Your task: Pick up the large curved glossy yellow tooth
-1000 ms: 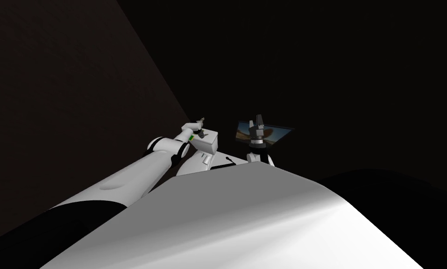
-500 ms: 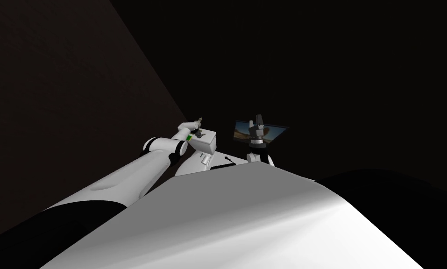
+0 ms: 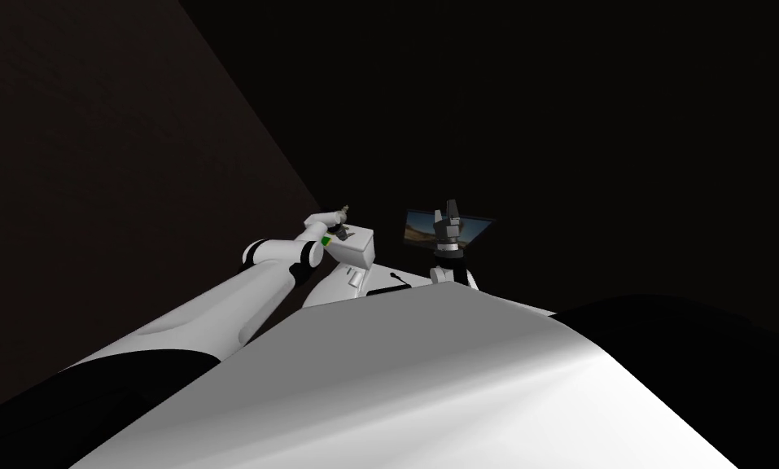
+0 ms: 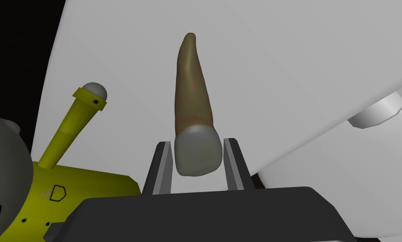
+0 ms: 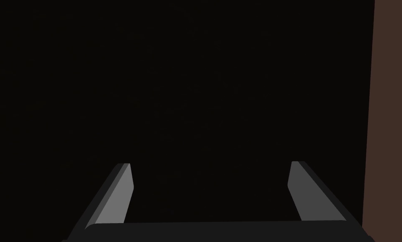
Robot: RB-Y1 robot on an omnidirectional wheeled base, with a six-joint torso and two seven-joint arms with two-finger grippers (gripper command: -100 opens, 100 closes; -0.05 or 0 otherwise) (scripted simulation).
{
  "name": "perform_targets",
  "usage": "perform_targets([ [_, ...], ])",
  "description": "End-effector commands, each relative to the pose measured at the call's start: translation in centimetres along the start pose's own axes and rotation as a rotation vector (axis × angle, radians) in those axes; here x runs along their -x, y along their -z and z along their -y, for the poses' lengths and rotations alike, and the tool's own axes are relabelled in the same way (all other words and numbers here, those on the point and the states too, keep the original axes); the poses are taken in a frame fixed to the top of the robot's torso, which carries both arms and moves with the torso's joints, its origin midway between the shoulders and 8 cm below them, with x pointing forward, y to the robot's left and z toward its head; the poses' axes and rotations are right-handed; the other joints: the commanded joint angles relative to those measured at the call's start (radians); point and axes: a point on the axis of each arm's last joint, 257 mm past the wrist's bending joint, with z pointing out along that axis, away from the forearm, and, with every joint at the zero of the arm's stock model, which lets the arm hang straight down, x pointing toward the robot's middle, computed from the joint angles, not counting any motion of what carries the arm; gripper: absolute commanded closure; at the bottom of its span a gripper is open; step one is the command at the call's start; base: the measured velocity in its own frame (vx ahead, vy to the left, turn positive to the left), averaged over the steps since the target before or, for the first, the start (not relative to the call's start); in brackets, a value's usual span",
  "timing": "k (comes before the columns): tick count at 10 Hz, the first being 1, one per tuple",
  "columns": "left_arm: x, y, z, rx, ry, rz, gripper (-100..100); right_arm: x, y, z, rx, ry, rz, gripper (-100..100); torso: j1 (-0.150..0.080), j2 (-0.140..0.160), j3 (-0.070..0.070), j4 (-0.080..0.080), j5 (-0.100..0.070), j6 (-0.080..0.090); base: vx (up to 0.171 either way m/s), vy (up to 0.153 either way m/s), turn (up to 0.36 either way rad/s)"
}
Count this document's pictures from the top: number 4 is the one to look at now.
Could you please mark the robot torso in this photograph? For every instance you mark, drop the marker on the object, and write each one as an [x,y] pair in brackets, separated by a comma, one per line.
[355,185]

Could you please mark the brown tapered object grey end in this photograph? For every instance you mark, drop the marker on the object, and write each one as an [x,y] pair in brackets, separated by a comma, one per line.
[191,101]

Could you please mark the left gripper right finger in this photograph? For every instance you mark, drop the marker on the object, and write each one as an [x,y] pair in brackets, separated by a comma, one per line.
[236,171]

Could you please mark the yellow alarm clock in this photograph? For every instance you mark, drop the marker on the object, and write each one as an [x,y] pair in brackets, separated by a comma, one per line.
[86,188]

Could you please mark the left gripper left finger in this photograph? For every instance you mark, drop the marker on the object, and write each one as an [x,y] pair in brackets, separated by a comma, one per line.
[158,174]

